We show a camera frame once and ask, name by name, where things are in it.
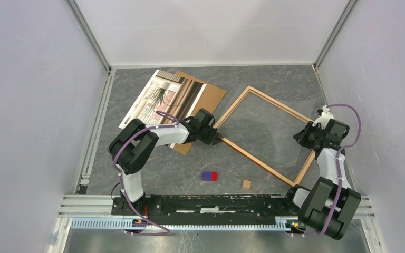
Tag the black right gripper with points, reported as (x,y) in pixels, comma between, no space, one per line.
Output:
(300,137)

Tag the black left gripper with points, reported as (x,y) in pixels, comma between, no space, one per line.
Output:
(211,138)

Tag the wooden picture frame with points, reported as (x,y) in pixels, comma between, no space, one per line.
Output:
(309,171)

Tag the printed photo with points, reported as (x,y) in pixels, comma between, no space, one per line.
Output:
(166,92)

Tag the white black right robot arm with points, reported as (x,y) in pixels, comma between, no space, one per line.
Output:
(329,207)

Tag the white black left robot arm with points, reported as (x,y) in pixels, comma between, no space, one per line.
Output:
(132,147)

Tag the purple red block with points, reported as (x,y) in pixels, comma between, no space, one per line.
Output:
(211,176)

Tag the brown backing board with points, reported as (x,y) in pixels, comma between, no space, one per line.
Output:
(202,101)

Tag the small wooden cube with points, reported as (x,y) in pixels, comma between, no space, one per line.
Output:
(246,184)

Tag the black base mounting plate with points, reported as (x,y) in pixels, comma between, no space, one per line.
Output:
(228,209)

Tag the white slotted cable duct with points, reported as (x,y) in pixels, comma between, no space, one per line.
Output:
(132,224)

